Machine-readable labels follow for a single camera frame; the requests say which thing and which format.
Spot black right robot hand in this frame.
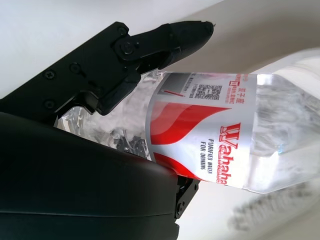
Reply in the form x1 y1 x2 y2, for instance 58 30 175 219
0 20 215 240

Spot clear plastic water bottle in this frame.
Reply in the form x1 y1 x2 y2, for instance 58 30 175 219
53 48 320 196

